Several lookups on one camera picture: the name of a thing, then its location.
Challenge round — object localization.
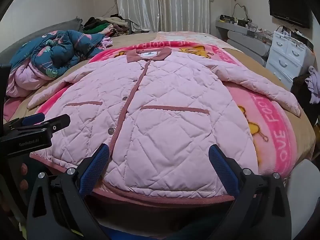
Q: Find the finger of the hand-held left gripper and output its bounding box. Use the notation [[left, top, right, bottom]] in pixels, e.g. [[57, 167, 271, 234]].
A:
[[30, 114, 71, 137], [5, 113, 46, 130]]

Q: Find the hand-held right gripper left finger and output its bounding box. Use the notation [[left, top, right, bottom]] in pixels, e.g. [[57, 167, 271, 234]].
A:
[[26, 144, 110, 240]]

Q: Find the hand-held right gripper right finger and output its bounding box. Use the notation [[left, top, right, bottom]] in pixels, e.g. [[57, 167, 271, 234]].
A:
[[208, 144, 292, 240]]

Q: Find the pink quilted jacket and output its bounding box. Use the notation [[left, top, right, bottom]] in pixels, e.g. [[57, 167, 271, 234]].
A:
[[27, 47, 302, 203]]

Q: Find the dark clothes heap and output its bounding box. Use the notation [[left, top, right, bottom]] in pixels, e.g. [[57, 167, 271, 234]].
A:
[[291, 75, 320, 130]]

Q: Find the pile of clothes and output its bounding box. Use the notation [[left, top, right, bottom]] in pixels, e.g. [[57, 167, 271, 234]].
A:
[[82, 14, 130, 38]]

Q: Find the person's left hand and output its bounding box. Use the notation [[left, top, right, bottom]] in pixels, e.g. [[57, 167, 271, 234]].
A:
[[20, 162, 30, 189]]

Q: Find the pink printed blanket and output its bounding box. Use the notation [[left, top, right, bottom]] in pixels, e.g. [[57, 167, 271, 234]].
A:
[[30, 40, 299, 180]]

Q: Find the blue floral duvet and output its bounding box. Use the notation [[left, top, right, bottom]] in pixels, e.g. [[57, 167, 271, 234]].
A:
[[6, 29, 112, 98]]

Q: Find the grey headboard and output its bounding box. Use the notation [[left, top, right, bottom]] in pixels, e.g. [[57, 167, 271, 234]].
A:
[[0, 17, 84, 60]]

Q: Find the lilac cloth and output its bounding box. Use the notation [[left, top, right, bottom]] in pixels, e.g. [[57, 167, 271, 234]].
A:
[[307, 66, 320, 104]]

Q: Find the white drawer cabinet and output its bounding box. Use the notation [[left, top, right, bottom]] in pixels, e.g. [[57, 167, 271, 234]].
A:
[[265, 30, 315, 90]]

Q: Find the pale pink patterned cloth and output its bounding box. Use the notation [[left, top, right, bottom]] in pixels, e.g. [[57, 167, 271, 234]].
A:
[[156, 31, 225, 48]]

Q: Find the white curtain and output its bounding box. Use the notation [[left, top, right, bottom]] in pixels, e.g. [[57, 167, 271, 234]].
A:
[[115, 0, 210, 34]]

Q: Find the black television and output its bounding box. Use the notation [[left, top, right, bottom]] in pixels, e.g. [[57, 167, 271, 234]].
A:
[[268, 0, 312, 29]]

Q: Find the grey wall shelf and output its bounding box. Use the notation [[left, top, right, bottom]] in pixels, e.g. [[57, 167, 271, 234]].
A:
[[215, 19, 272, 58]]

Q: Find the grey cable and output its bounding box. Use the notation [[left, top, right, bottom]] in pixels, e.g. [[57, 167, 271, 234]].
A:
[[234, 3, 250, 20]]

